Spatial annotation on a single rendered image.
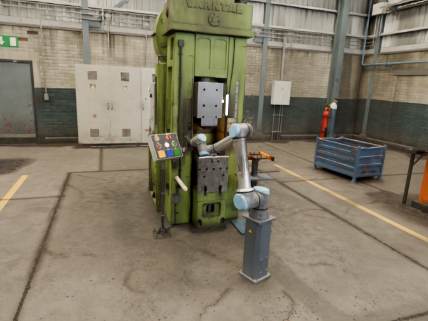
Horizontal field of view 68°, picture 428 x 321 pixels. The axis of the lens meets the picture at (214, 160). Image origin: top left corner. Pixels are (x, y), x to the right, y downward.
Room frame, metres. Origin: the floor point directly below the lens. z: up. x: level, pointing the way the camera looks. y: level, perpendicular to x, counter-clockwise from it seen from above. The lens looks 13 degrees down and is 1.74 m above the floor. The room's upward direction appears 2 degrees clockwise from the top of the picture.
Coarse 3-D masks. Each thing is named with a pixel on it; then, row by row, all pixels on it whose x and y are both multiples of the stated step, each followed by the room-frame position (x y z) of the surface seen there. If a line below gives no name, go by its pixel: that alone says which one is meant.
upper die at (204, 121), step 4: (196, 120) 3.86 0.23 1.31; (200, 120) 3.71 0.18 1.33; (204, 120) 3.69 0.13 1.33; (208, 120) 3.70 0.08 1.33; (212, 120) 3.72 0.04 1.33; (216, 120) 3.73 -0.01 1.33; (200, 124) 3.70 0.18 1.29; (204, 124) 3.69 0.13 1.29; (208, 124) 3.70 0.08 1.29; (212, 124) 3.72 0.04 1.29; (216, 124) 3.73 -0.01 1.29
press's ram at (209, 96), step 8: (200, 88) 3.67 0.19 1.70; (208, 88) 3.70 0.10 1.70; (216, 88) 3.73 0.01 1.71; (200, 96) 3.67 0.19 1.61; (208, 96) 3.70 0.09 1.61; (216, 96) 3.73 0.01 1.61; (200, 104) 3.67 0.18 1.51; (208, 104) 3.70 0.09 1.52; (216, 104) 3.73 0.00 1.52; (200, 112) 3.67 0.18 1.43; (208, 112) 3.70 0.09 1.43; (216, 112) 3.73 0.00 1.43
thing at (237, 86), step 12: (240, 48) 3.97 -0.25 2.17; (228, 60) 3.93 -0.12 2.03; (240, 60) 3.97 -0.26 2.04; (228, 72) 3.92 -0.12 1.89; (240, 72) 3.99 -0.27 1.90; (228, 84) 3.93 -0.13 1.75; (240, 84) 3.99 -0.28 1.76; (240, 96) 3.99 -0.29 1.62; (240, 108) 3.99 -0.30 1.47; (240, 120) 4.00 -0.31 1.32; (216, 132) 4.21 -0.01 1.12; (228, 132) 3.94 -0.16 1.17; (228, 168) 3.95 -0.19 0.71; (228, 180) 3.95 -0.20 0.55; (228, 192) 3.95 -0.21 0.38; (228, 204) 3.96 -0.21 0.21; (228, 216) 3.96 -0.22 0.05
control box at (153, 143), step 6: (150, 138) 3.30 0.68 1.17; (162, 138) 3.39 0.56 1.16; (168, 138) 3.44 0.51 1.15; (174, 138) 3.49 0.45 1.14; (150, 144) 3.30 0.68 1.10; (156, 144) 3.30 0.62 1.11; (162, 144) 3.35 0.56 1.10; (150, 150) 3.30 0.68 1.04; (156, 150) 3.26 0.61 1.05; (180, 150) 3.46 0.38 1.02; (156, 156) 3.23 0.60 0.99; (174, 156) 3.37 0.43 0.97; (180, 156) 3.43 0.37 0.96
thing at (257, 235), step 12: (252, 228) 2.62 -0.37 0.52; (264, 228) 2.61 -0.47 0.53; (252, 240) 2.61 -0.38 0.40; (264, 240) 2.62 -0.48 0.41; (252, 252) 2.60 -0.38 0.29; (264, 252) 2.62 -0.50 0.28; (252, 264) 2.59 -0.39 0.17; (264, 264) 2.63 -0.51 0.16; (252, 276) 2.59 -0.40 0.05; (264, 276) 2.64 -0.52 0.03
